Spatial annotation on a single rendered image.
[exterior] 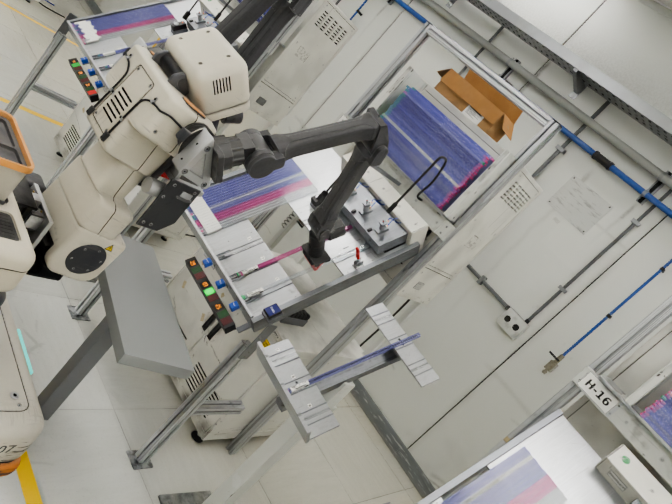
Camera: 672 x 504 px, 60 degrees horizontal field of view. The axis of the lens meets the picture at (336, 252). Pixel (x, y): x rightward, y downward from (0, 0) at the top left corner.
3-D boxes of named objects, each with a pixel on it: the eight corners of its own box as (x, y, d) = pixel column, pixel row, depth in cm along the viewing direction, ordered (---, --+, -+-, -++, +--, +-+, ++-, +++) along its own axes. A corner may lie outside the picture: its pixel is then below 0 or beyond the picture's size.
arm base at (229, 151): (197, 126, 139) (218, 155, 132) (229, 121, 143) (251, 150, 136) (196, 155, 145) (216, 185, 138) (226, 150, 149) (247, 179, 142)
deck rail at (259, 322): (254, 332, 202) (253, 323, 197) (251, 328, 203) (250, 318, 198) (417, 254, 229) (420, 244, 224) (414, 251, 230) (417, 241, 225)
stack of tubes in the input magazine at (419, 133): (439, 209, 220) (491, 155, 214) (364, 131, 246) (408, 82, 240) (451, 217, 231) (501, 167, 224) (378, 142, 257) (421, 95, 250)
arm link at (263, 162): (382, 98, 163) (401, 123, 159) (370, 133, 174) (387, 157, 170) (233, 131, 144) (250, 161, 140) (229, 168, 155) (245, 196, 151)
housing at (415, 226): (406, 256, 229) (412, 232, 218) (339, 179, 254) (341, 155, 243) (422, 249, 232) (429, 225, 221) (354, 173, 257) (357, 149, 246)
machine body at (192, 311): (192, 450, 241) (289, 349, 226) (132, 324, 277) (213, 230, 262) (286, 441, 294) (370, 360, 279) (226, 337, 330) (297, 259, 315)
